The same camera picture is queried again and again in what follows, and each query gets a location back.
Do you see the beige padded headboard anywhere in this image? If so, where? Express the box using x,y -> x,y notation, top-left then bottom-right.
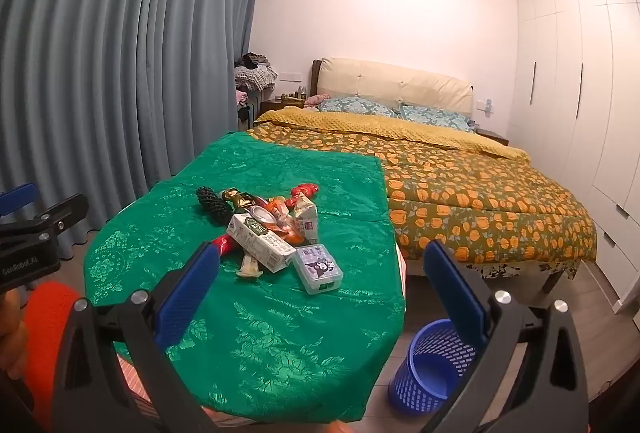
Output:
311,57 -> 475,120

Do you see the bed frame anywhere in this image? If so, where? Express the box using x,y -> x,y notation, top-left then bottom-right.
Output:
400,257 -> 582,295

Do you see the grey-blue curtain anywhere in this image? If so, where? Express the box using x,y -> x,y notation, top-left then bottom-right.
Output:
0,0 -> 267,261

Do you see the gold foil wrapper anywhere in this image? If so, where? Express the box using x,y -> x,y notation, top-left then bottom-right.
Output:
221,188 -> 257,210

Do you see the blue mesh wastebasket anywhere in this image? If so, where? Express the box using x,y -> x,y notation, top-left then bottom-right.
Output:
388,319 -> 482,414

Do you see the person's left hand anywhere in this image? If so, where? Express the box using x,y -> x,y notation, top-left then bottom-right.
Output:
0,290 -> 29,383

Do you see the crushed red can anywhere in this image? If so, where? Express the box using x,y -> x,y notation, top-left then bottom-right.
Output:
249,199 -> 281,224

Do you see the wooden nightstand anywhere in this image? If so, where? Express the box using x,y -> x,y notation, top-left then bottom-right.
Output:
260,97 -> 307,117
474,128 -> 510,147

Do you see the red sausage wrapper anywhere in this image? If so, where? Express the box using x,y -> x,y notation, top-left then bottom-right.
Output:
209,235 -> 236,257

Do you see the white and green carton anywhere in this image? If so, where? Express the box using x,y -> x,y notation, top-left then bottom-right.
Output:
225,212 -> 297,273

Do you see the pumpkin print quilt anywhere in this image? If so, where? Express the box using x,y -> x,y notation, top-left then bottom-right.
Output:
247,120 -> 599,265

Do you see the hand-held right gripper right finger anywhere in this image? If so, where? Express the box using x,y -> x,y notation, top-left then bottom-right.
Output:
420,239 -> 590,433

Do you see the green patterned tablecloth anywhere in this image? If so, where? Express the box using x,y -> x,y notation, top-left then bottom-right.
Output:
84,132 -> 407,425

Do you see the orange and white snack packet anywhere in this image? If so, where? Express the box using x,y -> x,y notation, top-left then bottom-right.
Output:
267,196 -> 297,220

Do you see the clear box with cartoon print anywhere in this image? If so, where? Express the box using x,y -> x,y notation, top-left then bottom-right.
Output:
294,242 -> 344,295

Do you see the small white milk carton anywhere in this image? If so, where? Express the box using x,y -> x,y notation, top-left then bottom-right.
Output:
292,198 -> 320,244

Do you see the pile of clothes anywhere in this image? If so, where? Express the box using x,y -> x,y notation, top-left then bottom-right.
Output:
233,52 -> 279,92

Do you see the black spiky pinecone object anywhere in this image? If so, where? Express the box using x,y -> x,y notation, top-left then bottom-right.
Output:
196,186 -> 221,210

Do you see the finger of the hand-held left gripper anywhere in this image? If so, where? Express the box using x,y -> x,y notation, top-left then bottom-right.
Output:
0,183 -> 39,220
0,193 -> 90,244

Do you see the teal patterned pillow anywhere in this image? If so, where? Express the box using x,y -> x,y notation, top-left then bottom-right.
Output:
398,104 -> 474,133
317,96 -> 402,119

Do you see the beige wrapper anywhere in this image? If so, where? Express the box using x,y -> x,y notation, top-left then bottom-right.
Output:
237,253 -> 264,278

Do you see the person's red fleece clothing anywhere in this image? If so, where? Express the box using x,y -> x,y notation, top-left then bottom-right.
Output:
24,282 -> 89,432

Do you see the white wardrobe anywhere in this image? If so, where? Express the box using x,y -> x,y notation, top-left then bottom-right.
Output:
515,0 -> 640,315

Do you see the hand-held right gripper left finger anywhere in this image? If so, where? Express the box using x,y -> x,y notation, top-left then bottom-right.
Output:
52,240 -> 236,433

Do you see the black foam net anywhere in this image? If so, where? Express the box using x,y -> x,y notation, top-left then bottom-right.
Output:
205,203 -> 229,227

